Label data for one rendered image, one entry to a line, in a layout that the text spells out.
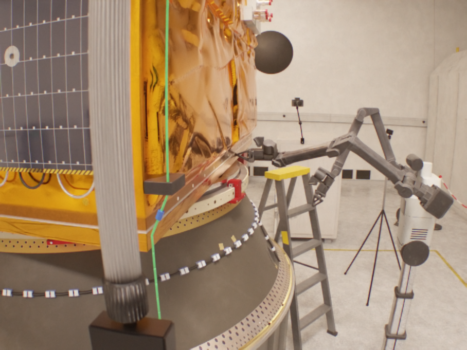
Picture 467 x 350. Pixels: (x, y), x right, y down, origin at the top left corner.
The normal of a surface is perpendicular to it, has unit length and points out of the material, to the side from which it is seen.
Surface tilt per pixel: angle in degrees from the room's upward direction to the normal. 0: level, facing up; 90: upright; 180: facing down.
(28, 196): 98
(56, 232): 90
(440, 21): 90
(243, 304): 62
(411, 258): 90
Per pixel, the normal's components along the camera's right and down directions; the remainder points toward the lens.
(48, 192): -0.22, 0.38
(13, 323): 0.04, -0.27
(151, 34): 0.73, 0.04
